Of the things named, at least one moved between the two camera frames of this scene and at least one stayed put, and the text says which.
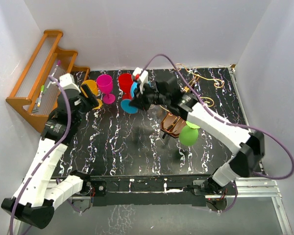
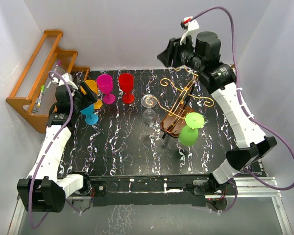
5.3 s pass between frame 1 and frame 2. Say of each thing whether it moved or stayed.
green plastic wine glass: stayed
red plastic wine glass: stayed
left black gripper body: stayed
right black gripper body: moved
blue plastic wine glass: moved
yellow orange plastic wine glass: stayed
